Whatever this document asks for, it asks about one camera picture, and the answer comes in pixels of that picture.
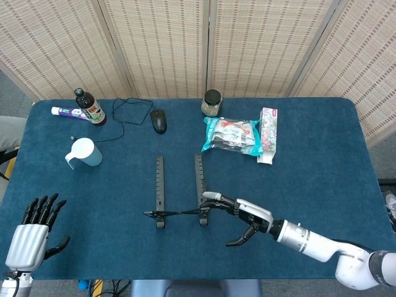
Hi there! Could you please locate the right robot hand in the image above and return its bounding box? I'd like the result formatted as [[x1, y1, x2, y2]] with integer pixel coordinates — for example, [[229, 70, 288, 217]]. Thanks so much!
[[199, 191, 275, 248]]

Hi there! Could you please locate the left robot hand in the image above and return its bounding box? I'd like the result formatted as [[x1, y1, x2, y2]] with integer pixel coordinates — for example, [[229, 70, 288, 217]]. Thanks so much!
[[5, 193, 71, 273]]

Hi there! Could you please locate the black folding stand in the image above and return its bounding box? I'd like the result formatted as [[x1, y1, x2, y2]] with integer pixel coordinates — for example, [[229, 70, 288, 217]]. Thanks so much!
[[143, 153, 214, 230]]

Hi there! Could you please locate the blue felt table cloth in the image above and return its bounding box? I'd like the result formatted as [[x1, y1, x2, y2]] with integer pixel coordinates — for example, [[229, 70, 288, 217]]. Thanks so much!
[[0, 97, 392, 281]]

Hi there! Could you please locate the floral paper carton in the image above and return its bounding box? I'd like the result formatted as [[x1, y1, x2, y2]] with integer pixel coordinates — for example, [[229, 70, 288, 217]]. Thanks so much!
[[257, 107, 279, 166]]

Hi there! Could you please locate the teal snack bag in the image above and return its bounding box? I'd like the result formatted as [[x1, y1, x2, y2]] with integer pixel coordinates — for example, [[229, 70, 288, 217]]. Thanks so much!
[[200, 116, 264, 156]]

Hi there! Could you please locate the glass jar black lid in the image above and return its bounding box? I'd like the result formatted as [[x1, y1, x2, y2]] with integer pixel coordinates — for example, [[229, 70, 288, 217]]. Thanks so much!
[[201, 89, 223, 118]]

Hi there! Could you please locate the black computer mouse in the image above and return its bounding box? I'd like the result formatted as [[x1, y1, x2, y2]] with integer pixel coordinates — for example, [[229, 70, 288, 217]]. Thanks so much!
[[150, 109, 168, 135]]

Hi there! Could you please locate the grey sneaker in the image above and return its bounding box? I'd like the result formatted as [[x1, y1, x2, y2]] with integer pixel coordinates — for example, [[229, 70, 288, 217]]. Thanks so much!
[[382, 191, 396, 225]]

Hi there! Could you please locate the white purple toothpaste tube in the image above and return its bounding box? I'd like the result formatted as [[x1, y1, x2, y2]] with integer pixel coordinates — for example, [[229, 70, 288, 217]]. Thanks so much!
[[51, 106, 89, 120]]

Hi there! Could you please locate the dark tea bottle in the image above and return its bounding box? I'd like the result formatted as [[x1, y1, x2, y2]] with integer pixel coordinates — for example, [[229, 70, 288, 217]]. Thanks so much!
[[74, 88, 108, 127]]

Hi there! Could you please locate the bamboo folding screen panel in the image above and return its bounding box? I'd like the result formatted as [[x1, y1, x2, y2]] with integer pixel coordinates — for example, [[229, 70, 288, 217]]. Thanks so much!
[[286, 0, 396, 148], [0, 0, 139, 101], [207, 0, 337, 99], [97, 0, 214, 99]]

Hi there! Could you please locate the light blue handled cup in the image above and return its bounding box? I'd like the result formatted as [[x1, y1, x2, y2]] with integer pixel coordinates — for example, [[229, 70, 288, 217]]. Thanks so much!
[[64, 137, 103, 170]]

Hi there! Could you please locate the black mouse cable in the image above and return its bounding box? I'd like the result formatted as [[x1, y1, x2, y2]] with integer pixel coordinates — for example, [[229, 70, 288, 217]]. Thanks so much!
[[70, 97, 155, 144]]

